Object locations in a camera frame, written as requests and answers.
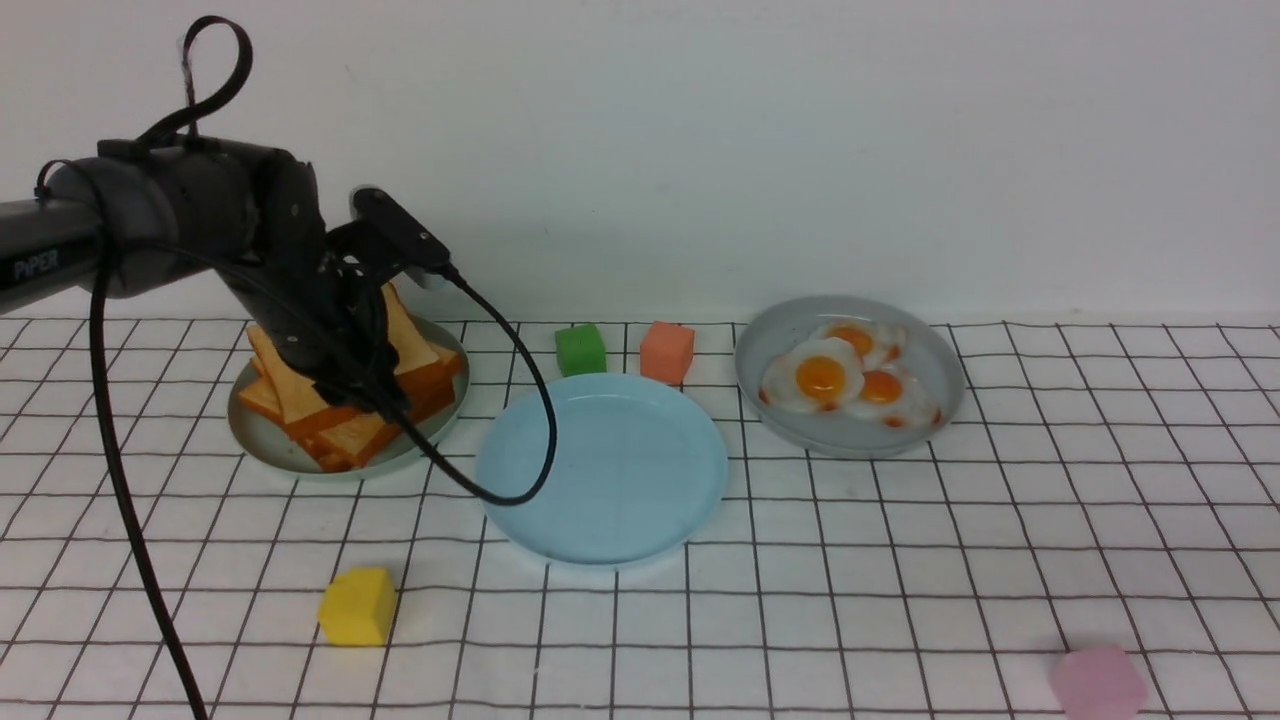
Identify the grey-green bread plate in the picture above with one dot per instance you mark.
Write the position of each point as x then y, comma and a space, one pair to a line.
262, 440

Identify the fried egg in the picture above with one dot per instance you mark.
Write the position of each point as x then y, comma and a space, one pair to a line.
876, 343
893, 397
814, 377

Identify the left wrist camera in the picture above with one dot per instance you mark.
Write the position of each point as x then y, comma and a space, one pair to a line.
383, 240

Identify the white grid tablecloth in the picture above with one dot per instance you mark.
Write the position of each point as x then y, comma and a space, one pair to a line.
1103, 484

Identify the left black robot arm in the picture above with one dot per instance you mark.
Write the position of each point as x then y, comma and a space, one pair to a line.
125, 223

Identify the light blue plate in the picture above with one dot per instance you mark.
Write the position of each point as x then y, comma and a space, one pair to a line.
639, 469

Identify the orange foam cube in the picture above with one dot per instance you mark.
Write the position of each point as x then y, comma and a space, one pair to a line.
666, 352

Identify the yellow foam cube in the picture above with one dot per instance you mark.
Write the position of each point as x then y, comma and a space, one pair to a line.
358, 608

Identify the toast slice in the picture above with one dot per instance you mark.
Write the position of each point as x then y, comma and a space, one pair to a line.
415, 354
354, 443
263, 398
303, 412

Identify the grey egg plate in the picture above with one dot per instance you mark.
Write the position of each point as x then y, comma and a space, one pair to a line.
783, 326

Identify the green foam cube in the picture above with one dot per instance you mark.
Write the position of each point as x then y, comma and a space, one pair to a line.
580, 350

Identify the pink foam cube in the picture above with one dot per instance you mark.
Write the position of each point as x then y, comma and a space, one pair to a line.
1098, 683

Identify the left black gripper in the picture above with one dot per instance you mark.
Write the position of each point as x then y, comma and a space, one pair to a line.
325, 323

